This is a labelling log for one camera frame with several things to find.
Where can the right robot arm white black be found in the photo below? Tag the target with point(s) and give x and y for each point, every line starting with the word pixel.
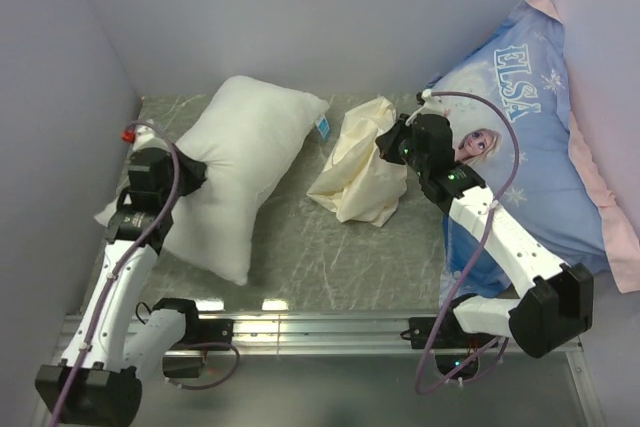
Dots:
pixel 555 300

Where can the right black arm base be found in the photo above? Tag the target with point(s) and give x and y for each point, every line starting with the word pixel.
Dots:
pixel 453 346

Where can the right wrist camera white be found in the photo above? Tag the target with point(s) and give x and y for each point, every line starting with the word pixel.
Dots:
pixel 425 104

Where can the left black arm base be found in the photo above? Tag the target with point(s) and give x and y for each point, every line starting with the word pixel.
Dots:
pixel 187 358

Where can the white pillow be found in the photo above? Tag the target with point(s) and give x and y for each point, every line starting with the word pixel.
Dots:
pixel 248 137

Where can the aluminium mounting rail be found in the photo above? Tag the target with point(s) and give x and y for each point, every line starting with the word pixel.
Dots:
pixel 353 369

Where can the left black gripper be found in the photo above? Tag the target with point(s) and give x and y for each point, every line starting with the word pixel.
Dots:
pixel 195 171

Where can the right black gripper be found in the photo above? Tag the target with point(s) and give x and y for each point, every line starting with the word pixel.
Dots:
pixel 387 143

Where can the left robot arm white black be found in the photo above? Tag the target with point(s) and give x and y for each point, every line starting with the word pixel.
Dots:
pixel 99 377

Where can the blue Elsa print pillow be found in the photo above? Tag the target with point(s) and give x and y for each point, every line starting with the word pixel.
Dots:
pixel 516 84

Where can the cream pillowcase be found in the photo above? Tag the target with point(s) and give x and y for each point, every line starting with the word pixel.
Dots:
pixel 356 184

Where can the small blue white tag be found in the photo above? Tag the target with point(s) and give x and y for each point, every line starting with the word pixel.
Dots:
pixel 323 127

